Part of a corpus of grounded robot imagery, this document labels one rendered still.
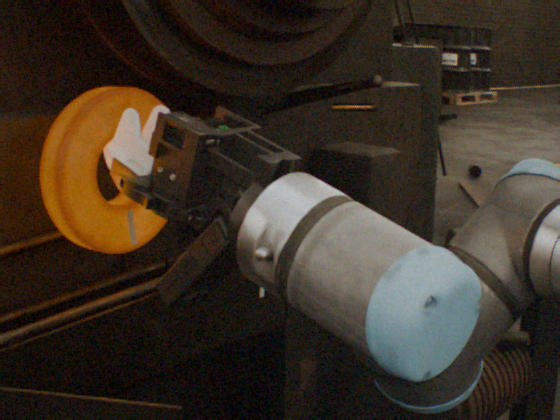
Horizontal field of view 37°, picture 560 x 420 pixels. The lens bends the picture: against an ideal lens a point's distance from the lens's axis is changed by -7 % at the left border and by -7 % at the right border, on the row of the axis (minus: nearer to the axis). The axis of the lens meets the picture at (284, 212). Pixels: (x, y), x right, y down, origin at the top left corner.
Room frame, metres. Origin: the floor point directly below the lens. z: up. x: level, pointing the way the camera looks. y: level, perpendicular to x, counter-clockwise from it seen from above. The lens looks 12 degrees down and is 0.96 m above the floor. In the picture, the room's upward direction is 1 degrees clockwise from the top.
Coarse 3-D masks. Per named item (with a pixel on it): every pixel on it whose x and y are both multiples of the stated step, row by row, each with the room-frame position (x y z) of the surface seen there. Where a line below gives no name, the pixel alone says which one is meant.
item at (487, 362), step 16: (496, 352) 1.11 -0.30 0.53; (512, 352) 1.12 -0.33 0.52; (496, 368) 1.08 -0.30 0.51; (512, 368) 1.10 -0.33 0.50; (528, 368) 1.14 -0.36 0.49; (480, 384) 1.03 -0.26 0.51; (496, 384) 1.07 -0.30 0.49; (512, 384) 1.09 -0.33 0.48; (528, 384) 1.14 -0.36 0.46; (464, 400) 1.01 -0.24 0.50; (480, 400) 1.02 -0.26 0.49; (496, 400) 1.05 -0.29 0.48; (512, 400) 1.10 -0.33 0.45; (400, 416) 1.06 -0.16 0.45; (416, 416) 1.04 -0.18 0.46; (432, 416) 1.03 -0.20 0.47; (448, 416) 1.01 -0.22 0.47; (464, 416) 1.01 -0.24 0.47; (480, 416) 1.02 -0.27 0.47; (496, 416) 1.07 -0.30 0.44
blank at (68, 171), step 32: (96, 96) 0.76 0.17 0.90; (128, 96) 0.79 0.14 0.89; (64, 128) 0.74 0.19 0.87; (96, 128) 0.76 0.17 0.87; (64, 160) 0.73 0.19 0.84; (96, 160) 0.76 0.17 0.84; (64, 192) 0.73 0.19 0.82; (96, 192) 0.75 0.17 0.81; (64, 224) 0.74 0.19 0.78; (96, 224) 0.75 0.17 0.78; (128, 224) 0.78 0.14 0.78; (160, 224) 0.81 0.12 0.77
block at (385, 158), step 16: (336, 144) 1.15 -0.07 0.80; (352, 144) 1.16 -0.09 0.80; (368, 144) 1.16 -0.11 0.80; (320, 160) 1.13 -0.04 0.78; (336, 160) 1.11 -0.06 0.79; (352, 160) 1.10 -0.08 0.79; (368, 160) 1.08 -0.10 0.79; (384, 160) 1.10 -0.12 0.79; (400, 160) 1.13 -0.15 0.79; (320, 176) 1.13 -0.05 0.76; (336, 176) 1.11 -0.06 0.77; (352, 176) 1.10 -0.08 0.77; (368, 176) 1.08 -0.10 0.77; (384, 176) 1.10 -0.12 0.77; (400, 176) 1.13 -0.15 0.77; (352, 192) 1.10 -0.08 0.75; (368, 192) 1.08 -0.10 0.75; (384, 192) 1.10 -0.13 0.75; (400, 192) 1.13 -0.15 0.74; (384, 208) 1.10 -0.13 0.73; (400, 208) 1.13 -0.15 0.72; (400, 224) 1.14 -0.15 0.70
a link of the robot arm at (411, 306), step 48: (288, 240) 0.60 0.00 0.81; (336, 240) 0.58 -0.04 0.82; (384, 240) 0.58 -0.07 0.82; (288, 288) 0.59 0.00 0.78; (336, 288) 0.57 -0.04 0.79; (384, 288) 0.55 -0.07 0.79; (432, 288) 0.54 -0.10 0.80; (480, 288) 0.58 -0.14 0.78; (384, 336) 0.54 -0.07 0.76; (432, 336) 0.54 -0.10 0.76
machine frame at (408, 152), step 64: (0, 0) 0.86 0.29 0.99; (384, 0) 1.37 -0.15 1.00; (0, 64) 0.86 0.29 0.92; (64, 64) 0.92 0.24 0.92; (384, 64) 1.38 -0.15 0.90; (0, 128) 0.79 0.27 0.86; (320, 128) 1.17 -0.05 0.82; (384, 128) 1.28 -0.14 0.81; (0, 192) 0.79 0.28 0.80; (64, 256) 0.85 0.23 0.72; (192, 384) 0.99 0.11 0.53; (320, 384) 1.18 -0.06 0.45
